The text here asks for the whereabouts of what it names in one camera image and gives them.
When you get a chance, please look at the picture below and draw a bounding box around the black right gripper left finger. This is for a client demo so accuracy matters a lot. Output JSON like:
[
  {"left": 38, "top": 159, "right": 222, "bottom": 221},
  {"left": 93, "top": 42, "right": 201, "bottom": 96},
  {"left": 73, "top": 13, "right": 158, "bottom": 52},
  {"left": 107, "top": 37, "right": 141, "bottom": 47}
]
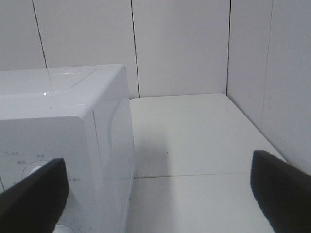
[{"left": 0, "top": 158, "right": 69, "bottom": 233}]

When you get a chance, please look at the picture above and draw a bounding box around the upper white microwave knob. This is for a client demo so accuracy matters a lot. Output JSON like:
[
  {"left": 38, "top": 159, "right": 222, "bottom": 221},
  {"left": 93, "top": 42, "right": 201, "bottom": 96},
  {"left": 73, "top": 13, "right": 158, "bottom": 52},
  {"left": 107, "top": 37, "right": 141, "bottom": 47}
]
[{"left": 27, "top": 165, "right": 43, "bottom": 176}]

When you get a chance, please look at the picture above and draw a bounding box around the white microwave oven body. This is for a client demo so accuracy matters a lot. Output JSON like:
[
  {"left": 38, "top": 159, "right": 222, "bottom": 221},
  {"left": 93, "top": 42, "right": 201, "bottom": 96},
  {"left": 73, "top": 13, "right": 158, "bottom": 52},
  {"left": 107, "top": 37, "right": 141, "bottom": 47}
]
[{"left": 0, "top": 64, "right": 135, "bottom": 233}]

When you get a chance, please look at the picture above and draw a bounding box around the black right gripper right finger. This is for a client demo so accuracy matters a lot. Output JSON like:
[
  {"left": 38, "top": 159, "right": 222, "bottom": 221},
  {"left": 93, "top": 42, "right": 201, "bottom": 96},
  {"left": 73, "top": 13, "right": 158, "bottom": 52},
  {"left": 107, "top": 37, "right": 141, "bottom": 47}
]
[{"left": 250, "top": 150, "right": 311, "bottom": 233}]

